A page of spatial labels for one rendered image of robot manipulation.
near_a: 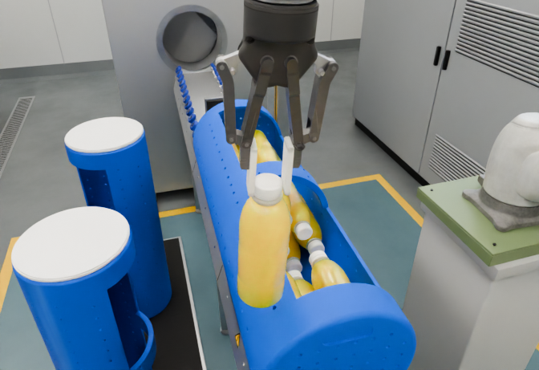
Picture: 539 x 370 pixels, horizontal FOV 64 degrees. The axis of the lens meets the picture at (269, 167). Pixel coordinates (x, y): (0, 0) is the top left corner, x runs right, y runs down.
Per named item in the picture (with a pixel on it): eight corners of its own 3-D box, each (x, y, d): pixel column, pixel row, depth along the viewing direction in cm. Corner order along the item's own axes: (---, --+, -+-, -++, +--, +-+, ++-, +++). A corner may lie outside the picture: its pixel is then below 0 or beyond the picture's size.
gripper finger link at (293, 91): (277, 49, 47) (290, 46, 47) (289, 136, 53) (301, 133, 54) (283, 60, 44) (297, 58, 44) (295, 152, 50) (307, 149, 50)
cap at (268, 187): (249, 200, 55) (249, 188, 54) (255, 183, 58) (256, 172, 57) (279, 205, 54) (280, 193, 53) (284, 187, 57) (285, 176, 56)
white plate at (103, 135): (92, 113, 173) (93, 116, 174) (47, 145, 150) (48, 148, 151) (156, 120, 168) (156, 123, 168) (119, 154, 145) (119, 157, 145)
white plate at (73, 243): (20, 298, 92) (22, 302, 92) (144, 248, 105) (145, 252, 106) (4, 229, 111) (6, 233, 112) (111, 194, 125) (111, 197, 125)
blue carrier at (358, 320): (274, 170, 154) (278, 95, 139) (401, 403, 82) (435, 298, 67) (195, 179, 147) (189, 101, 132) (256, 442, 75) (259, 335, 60)
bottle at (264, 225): (232, 304, 63) (234, 204, 53) (243, 270, 69) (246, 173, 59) (279, 313, 62) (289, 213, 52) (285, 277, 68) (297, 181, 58)
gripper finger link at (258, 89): (277, 60, 44) (264, 58, 43) (250, 152, 49) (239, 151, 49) (271, 49, 47) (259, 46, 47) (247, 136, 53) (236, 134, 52)
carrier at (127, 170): (129, 271, 220) (98, 315, 196) (93, 115, 174) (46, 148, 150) (181, 281, 214) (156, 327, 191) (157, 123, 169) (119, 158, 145)
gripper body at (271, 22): (314, -11, 46) (305, 71, 51) (236, -15, 45) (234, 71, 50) (333, 5, 40) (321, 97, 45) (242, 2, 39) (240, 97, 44)
